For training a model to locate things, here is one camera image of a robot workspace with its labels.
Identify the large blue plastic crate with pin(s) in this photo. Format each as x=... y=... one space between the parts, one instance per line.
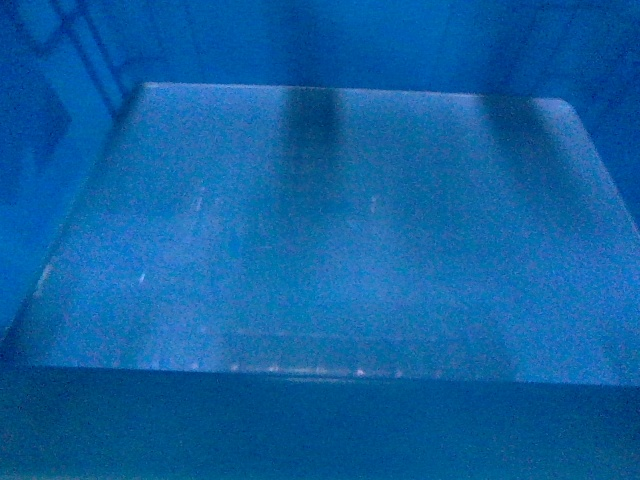
x=319 y=239

